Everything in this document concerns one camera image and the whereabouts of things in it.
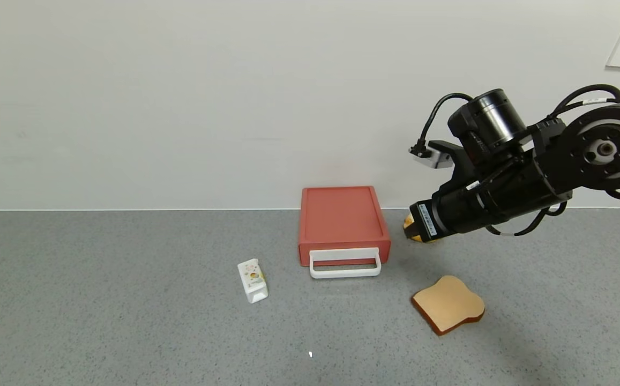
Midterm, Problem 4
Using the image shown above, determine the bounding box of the red drawer cabinet housing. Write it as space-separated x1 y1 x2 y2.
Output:
298 186 391 248

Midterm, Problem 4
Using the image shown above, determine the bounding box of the orange swirl bagel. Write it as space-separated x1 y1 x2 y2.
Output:
402 213 442 244

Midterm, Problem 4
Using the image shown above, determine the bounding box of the small white printed carton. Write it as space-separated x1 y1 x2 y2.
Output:
238 259 269 304

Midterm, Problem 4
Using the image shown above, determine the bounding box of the toast slice with brown crust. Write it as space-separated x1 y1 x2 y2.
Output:
410 275 485 336

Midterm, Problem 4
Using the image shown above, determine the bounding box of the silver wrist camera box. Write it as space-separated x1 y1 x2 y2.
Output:
409 146 453 170

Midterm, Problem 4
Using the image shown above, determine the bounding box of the black camera cable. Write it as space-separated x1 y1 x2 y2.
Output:
420 93 474 156

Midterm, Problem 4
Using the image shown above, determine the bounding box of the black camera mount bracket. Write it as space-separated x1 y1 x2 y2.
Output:
429 140 475 186

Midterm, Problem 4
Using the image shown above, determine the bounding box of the black cable with white tag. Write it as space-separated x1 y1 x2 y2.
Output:
548 84 620 120

